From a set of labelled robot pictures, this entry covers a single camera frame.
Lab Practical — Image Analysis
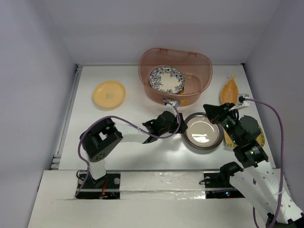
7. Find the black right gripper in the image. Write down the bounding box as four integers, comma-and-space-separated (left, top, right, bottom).
203, 102, 240, 144

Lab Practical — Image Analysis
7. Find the dark rimmed beige plate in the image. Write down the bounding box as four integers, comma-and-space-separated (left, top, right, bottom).
182, 112, 224, 155

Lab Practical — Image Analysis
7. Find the blue floral ceramic plate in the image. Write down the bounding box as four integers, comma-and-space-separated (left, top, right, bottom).
149, 66, 185, 94

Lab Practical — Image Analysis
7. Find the triangular woven bamboo plate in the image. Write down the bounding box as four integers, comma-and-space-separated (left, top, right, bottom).
177, 89, 185, 95

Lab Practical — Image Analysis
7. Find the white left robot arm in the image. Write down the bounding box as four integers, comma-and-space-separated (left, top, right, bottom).
78, 111, 188, 188

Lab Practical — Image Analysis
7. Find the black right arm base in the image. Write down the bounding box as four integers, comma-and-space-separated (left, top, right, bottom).
199, 162, 244, 199

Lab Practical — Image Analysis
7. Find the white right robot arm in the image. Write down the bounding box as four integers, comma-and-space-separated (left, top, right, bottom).
203, 103, 304, 228

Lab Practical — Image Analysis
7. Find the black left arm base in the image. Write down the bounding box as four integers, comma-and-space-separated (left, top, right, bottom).
75, 170, 121, 200

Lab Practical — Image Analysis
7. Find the translucent brown plastic bin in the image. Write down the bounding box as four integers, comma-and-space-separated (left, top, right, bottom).
138, 48, 213, 106

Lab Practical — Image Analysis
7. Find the leaf shaped yellow dish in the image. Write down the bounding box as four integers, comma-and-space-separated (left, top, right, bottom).
220, 75, 239, 105

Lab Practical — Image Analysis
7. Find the rectangular woven bamboo tray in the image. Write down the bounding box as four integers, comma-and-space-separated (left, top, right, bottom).
224, 125, 266, 147

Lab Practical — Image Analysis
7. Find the round yellow plastic plate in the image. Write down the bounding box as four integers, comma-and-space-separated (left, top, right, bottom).
92, 81, 126, 108

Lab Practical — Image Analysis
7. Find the white foam board front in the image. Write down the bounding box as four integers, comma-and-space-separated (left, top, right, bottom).
29, 170, 254, 228

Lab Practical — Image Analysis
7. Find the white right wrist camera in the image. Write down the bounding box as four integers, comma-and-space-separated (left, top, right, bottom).
233, 94, 250, 110

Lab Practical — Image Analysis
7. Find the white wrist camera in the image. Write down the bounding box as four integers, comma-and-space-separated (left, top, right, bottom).
233, 94, 250, 110
162, 98, 181, 108

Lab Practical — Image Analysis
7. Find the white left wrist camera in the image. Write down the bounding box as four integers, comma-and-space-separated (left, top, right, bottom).
162, 98, 181, 108

